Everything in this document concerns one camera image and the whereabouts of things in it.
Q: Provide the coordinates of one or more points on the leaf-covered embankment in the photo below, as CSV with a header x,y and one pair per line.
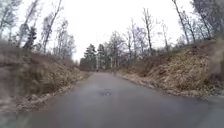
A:
x,y
180,70
36,78

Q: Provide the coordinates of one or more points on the wood of bare trees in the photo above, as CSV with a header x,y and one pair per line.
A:
x,y
133,46

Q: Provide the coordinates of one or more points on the grey asphalt path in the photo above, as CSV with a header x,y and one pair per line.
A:
x,y
110,106

